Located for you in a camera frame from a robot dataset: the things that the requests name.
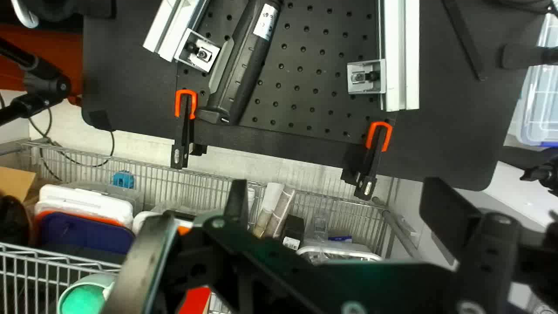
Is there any black perforated cart board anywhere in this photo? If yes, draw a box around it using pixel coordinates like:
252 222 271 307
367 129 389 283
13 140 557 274
81 0 506 192

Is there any silver corner bracket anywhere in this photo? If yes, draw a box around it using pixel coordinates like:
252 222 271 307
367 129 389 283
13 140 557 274
346 58 389 96
173 26 224 75

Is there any black bulky item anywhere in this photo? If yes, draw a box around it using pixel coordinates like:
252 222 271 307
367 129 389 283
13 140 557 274
0 194 32 248

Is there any clear stacked storage box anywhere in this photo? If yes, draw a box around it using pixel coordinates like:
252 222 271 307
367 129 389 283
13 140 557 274
505 11 558 154

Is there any small blue plastic piece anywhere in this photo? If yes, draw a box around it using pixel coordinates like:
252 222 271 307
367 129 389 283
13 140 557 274
112 168 138 192

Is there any black tube with label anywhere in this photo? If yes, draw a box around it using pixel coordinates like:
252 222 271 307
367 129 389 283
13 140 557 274
199 0 287 126

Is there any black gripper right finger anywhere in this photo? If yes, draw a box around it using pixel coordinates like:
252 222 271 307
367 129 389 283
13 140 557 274
419 176 524 314

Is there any white bin with blue contents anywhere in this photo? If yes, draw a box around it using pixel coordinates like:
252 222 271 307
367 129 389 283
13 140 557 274
34 183 144 256

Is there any orange black clamp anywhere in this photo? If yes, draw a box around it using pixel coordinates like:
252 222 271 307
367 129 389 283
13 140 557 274
339 119 396 202
170 87 210 171

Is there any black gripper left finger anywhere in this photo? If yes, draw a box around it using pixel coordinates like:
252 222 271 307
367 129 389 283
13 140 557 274
100 208 182 314

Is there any grey wire shelf rack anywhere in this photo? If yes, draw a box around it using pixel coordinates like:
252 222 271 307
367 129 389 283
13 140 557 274
0 138 461 314

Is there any black floor cable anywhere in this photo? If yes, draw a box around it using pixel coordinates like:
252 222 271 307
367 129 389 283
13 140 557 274
25 103 119 171

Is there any small cardboard box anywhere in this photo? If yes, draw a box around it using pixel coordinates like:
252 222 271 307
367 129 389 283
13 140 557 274
0 164 39 204

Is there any aluminium profile rail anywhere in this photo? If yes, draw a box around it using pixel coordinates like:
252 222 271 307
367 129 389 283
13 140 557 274
377 0 423 113
142 0 213 65

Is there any black camera tripod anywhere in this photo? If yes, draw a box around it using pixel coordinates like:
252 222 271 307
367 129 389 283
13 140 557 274
0 37 76 127

